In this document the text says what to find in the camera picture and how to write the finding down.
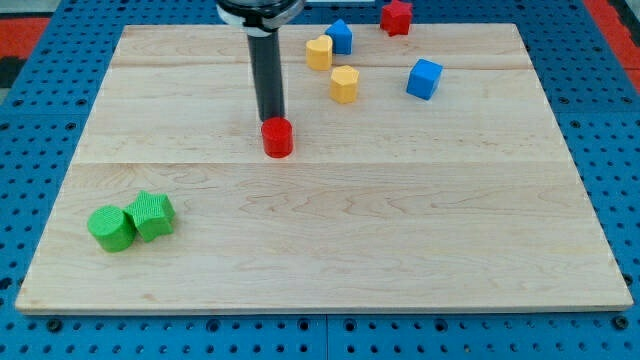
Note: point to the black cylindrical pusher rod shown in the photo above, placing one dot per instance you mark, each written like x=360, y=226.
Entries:
x=267, y=75

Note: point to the black and silver robot end-effector mount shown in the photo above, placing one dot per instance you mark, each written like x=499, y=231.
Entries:
x=265, y=15

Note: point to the red cylinder block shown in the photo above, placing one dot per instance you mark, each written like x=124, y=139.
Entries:
x=277, y=136

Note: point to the red star block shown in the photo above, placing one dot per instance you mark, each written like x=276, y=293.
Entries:
x=396, y=18

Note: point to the green star block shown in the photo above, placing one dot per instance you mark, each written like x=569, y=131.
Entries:
x=152, y=215

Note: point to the yellow heart block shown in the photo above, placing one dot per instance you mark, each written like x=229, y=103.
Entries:
x=319, y=53

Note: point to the blue pentagon house block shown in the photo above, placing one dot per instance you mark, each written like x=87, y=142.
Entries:
x=342, y=37

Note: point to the yellow pentagon block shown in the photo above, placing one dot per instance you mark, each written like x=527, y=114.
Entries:
x=344, y=84

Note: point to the blue cube block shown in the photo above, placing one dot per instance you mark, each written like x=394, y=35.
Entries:
x=424, y=79

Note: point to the light wooden board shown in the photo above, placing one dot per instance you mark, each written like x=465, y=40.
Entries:
x=468, y=202

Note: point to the green cylinder block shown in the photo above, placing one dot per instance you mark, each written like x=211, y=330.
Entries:
x=111, y=228

